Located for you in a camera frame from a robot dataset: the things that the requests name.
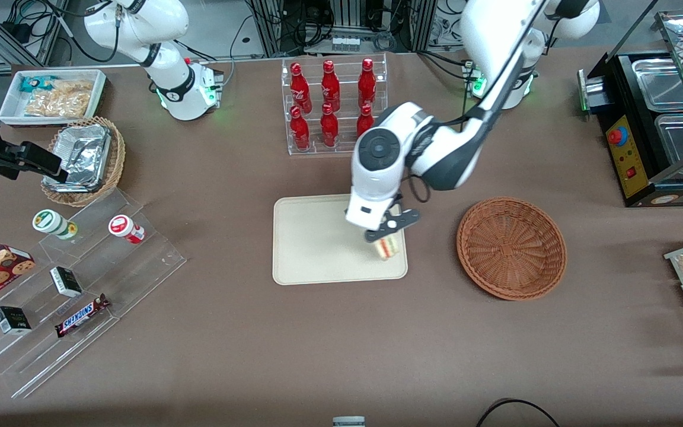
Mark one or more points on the small oval wicker basket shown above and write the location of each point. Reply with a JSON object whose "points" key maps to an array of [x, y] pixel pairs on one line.
{"points": [[117, 160]]}

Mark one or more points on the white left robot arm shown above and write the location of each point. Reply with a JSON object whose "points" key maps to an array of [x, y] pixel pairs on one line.
{"points": [[377, 178]]}

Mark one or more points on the aluminium frame structure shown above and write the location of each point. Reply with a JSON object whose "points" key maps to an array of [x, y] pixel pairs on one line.
{"points": [[341, 18]]}

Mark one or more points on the green lid yogurt cup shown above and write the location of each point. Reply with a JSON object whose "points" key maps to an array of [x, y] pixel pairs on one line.
{"points": [[52, 223]]}

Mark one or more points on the clear bag of chips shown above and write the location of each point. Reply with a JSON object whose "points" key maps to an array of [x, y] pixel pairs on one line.
{"points": [[63, 99]]}

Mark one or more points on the aluminium foil container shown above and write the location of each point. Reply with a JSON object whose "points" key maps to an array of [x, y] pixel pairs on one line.
{"points": [[83, 157]]}

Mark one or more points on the large round wicker basket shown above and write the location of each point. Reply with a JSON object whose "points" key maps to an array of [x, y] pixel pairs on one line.
{"points": [[510, 249]]}

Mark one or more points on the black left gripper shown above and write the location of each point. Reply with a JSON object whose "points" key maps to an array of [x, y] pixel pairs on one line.
{"points": [[399, 196]]}

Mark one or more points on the dark grey left wrist camera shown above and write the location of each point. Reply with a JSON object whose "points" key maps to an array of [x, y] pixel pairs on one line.
{"points": [[404, 219]]}

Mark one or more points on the clear acrylic bottle rack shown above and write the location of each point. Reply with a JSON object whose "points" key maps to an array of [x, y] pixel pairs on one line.
{"points": [[341, 148]]}

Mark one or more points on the small grey device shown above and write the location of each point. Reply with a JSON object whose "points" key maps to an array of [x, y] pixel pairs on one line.
{"points": [[348, 421]]}

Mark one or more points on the snickers chocolate bar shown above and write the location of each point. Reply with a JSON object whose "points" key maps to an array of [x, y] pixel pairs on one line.
{"points": [[82, 315]]}

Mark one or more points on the triangular sandwich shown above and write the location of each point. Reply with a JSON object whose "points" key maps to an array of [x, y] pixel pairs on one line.
{"points": [[389, 249]]}

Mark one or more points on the teal snack packet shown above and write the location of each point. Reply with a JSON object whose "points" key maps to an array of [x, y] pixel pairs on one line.
{"points": [[36, 83]]}

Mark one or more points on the red emergency stop button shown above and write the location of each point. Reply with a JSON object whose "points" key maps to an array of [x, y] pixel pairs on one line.
{"points": [[616, 136]]}

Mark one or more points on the red lid yogurt cup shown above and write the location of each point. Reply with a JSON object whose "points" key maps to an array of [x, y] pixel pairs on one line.
{"points": [[125, 228]]}

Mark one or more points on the beige plastic tray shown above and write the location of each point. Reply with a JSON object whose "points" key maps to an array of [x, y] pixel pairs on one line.
{"points": [[312, 243]]}

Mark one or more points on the black food warmer machine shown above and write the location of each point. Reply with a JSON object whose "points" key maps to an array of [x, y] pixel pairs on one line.
{"points": [[626, 160]]}

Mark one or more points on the clear acrylic stepped display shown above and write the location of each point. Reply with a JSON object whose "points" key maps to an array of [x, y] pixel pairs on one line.
{"points": [[140, 267]]}

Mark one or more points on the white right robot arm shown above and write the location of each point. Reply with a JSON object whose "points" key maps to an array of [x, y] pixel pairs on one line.
{"points": [[166, 65]]}

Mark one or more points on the red cola bottle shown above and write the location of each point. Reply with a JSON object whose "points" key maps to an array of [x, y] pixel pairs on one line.
{"points": [[300, 89], [367, 86], [364, 121], [330, 88], [300, 131], [329, 129]]}

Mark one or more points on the white rectangular plastic bin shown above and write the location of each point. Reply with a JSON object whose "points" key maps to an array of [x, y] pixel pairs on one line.
{"points": [[10, 107]]}

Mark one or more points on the small black carton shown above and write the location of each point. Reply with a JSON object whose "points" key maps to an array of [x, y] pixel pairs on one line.
{"points": [[12, 320], [66, 281]]}

